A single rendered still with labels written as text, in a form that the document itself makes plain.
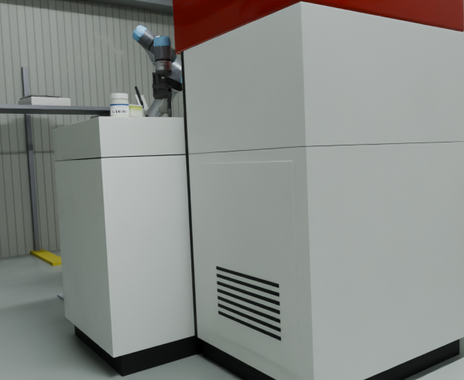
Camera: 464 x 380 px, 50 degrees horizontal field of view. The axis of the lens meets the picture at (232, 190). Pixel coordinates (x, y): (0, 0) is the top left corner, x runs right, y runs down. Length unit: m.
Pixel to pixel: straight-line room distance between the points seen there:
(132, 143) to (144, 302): 0.61
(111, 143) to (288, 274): 0.80
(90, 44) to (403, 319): 4.17
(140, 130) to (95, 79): 3.29
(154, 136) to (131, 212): 0.30
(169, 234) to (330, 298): 0.73
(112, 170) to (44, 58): 3.29
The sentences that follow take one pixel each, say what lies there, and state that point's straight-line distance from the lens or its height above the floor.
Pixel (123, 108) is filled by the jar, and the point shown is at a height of 1.00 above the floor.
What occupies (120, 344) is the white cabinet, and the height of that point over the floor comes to 0.12.
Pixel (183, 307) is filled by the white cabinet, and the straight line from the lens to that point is 2.05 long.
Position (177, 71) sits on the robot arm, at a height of 1.27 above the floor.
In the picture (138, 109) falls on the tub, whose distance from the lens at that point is 2.11.
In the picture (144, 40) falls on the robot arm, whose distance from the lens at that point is 2.40.
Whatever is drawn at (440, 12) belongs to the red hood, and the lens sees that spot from 1.98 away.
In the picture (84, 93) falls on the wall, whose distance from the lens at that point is 5.11.
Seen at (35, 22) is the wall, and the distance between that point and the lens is 5.12.
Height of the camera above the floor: 0.80
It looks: 4 degrees down
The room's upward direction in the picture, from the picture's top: 3 degrees counter-clockwise
